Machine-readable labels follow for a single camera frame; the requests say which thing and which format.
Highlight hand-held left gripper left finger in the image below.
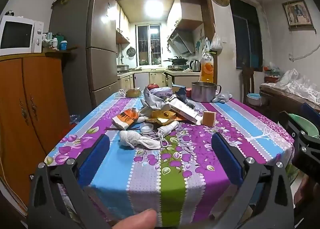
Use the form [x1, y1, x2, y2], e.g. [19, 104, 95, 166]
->
[27, 134, 110, 229]

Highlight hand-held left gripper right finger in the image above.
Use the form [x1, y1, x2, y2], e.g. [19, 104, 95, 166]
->
[211, 133, 294, 229]

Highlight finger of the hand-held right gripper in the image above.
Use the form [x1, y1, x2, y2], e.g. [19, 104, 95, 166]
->
[301, 102, 320, 122]
[278, 111, 304, 142]

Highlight green plastic waste bin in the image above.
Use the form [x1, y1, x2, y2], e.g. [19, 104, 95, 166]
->
[287, 113, 320, 182]

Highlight orange sponge block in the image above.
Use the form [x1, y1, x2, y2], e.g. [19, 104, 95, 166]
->
[202, 110, 217, 127]

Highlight orange white snack packet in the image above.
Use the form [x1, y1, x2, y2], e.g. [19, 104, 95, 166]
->
[112, 108, 140, 130]

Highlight white cloth roll with string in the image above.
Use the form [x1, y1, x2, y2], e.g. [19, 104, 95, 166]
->
[157, 120, 180, 148]

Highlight blue cardboard box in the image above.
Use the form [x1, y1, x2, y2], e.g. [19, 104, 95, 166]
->
[172, 84, 187, 103]

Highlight person's right forearm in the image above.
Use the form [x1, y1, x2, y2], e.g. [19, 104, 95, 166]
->
[299, 175, 320, 206]

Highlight person's left hand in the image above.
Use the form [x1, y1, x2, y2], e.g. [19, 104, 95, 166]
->
[110, 208, 158, 229]

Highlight brown wooden table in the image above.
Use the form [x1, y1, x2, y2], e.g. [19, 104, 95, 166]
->
[259, 83, 320, 129]

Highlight white plastic sheet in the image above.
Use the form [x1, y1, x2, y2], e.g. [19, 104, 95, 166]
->
[261, 68, 320, 104]

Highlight blue basin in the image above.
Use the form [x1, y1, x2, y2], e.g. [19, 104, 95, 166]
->
[247, 93, 262, 106]

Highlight floral striped tablecloth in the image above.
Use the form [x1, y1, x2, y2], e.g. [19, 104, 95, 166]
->
[44, 91, 295, 227]

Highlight wooden chair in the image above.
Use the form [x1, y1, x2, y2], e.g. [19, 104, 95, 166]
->
[241, 66, 255, 104]

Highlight long white carton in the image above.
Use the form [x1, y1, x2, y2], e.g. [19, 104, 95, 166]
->
[168, 99, 203, 126]

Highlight steel pot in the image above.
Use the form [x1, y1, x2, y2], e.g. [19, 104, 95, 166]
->
[191, 81, 222, 103]

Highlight orange wooden cabinet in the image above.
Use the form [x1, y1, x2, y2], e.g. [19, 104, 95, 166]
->
[0, 54, 72, 214]

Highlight orange juice bottle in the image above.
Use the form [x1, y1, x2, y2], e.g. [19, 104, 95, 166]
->
[198, 48, 215, 84]

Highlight kitchen counter cabinets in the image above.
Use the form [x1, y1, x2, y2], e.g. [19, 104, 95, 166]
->
[117, 69, 200, 91]

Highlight white purple tissue pack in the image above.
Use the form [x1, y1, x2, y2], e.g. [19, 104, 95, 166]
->
[151, 87, 173, 98]

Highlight steel kettle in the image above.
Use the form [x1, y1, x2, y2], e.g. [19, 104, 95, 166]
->
[189, 59, 201, 72]

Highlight dark window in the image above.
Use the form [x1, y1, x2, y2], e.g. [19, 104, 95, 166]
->
[229, 0, 263, 71]

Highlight black wok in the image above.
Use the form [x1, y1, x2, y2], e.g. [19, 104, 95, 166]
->
[164, 56, 188, 64]

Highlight hanging plastic bag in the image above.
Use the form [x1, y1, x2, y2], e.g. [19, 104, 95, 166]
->
[210, 33, 223, 51]

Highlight range hood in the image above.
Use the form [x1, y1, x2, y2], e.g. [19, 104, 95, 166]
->
[167, 28, 195, 56]

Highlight kitchen window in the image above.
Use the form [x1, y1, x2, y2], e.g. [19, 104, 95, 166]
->
[136, 24, 162, 66]

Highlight grey refrigerator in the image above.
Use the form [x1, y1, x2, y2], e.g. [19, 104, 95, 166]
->
[49, 0, 120, 117]

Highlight white microwave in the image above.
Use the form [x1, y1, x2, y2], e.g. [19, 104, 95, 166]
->
[0, 15, 45, 56]

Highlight ceiling light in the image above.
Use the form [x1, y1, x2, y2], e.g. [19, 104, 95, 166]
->
[144, 0, 164, 18]

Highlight white wall cable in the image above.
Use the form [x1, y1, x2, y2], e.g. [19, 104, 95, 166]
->
[288, 44, 320, 62]

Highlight framed wall picture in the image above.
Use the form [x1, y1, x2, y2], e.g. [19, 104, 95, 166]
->
[282, 0, 314, 29]

